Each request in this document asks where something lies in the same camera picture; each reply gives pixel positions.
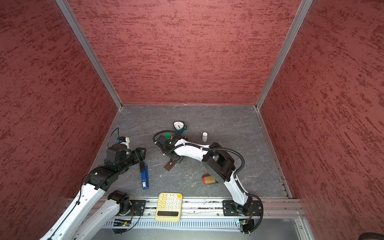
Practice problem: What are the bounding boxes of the brown weekly pill organizer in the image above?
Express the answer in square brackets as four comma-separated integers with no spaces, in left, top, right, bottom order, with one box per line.
[164,160,177,172]

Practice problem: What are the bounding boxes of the green capped pill bottle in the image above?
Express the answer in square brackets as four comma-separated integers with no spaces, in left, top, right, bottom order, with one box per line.
[165,133,173,140]

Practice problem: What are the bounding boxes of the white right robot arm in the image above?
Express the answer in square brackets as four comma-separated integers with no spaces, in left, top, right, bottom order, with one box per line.
[153,131,252,216]

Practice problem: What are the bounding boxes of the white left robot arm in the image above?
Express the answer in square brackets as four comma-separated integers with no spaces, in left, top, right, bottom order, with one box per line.
[42,143,147,240]

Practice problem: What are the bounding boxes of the teal dial kitchen scale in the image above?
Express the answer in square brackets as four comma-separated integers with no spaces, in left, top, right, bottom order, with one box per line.
[173,121,188,135]

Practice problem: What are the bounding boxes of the small white pill bottle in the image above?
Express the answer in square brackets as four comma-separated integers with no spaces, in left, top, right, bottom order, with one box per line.
[202,132,208,142]

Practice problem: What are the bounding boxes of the plaid checkered pouch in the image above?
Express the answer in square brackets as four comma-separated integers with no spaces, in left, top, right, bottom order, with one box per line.
[202,174,218,185]

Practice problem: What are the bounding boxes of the yellow calculator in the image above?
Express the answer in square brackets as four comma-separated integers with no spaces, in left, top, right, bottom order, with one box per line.
[155,193,183,223]

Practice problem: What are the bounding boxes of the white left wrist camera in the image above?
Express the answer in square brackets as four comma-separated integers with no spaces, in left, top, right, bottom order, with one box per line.
[116,136,130,149]

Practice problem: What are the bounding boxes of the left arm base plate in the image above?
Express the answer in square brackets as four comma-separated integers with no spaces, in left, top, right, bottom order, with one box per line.
[103,199,147,217]

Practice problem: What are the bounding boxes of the black corrugated right cable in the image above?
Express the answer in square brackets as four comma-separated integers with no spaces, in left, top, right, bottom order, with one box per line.
[152,129,265,232]

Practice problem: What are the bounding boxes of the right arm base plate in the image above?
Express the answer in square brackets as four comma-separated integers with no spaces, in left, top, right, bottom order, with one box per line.
[223,199,264,217]

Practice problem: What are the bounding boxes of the aluminium corner post right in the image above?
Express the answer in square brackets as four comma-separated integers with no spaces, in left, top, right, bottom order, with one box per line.
[256,0,313,112]

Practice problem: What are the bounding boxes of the aluminium corner post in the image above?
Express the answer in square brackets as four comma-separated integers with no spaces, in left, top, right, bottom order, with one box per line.
[256,0,313,112]
[56,0,124,111]

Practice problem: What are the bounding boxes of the aluminium corner post left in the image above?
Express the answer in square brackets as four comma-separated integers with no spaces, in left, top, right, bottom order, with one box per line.
[56,0,124,111]

